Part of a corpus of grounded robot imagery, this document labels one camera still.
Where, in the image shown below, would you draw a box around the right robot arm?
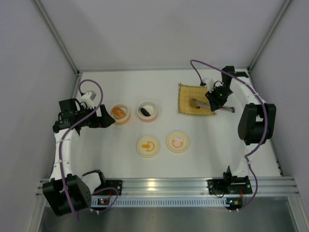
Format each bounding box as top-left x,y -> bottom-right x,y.
205,66 -> 277,173

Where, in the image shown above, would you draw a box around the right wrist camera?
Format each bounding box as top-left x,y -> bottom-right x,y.
200,78 -> 214,93

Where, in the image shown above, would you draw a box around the orange bread bun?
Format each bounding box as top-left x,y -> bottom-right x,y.
112,107 -> 126,119

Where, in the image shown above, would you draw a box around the pink lunch box bowl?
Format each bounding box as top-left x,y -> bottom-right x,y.
137,101 -> 158,122

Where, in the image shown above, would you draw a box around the metal serving tongs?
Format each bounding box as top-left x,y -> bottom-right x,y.
189,98 -> 235,113

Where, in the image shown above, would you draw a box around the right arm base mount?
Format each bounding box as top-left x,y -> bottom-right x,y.
207,166 -> 253,197

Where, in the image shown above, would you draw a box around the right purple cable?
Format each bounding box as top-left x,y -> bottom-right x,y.
190,59 -> 270,213

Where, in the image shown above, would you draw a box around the bamboo mat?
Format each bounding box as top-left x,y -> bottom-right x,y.
178,83 -> 216,116

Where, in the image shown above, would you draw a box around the cream lid pink handle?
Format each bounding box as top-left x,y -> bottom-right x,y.
166,131 -> 190,154

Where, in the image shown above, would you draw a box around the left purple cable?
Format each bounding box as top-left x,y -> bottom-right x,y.
59,79 -> 119,222

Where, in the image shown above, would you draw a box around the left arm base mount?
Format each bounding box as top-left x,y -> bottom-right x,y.
94,179 -> 123,196

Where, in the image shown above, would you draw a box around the orange lunch box bowl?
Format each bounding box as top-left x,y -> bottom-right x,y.
110,104 -> 131,125

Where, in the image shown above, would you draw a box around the right frame post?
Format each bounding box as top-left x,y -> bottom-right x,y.
247,0 -> 294,73

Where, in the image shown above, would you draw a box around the left frame post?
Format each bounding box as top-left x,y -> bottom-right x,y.
31,0 -> 80,75

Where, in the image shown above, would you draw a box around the frame post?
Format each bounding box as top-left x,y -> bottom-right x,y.
247,0 -> 294,73
31,0 -> 80,75

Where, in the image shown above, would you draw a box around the cream lid orange handle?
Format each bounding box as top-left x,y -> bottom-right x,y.
137,136 -> 160,158

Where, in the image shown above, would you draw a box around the black seaweed food piece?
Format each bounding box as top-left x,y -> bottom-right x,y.
140,107 -> 151,117

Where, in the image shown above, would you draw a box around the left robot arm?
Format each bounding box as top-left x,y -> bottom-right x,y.
42,99 -> 115,216

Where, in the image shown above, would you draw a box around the purple cable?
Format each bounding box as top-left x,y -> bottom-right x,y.
190,59 -> 270,213
59,79 -> 119,222

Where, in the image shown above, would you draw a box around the aluminium front rail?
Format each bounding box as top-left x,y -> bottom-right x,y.
36,176 -> 299,197

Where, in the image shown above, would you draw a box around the slotted cable duct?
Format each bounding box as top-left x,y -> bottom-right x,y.
89,197 -> 230,208

